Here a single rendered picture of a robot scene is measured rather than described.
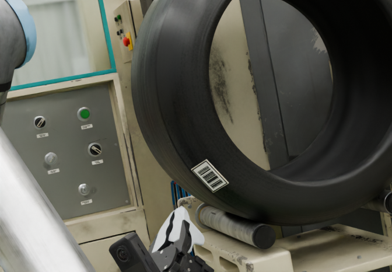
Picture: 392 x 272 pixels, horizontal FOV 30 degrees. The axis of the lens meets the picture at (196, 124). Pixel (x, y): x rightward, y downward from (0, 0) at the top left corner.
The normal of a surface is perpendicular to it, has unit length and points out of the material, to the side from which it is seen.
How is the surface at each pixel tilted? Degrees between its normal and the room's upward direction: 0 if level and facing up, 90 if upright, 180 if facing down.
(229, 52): 90
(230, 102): 90
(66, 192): 90
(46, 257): 67
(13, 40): 114
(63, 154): 90
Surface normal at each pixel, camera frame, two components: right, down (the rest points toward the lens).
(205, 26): 0.11, -0.07
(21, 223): 0.14, -0.36
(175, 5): -0.44, -0.33
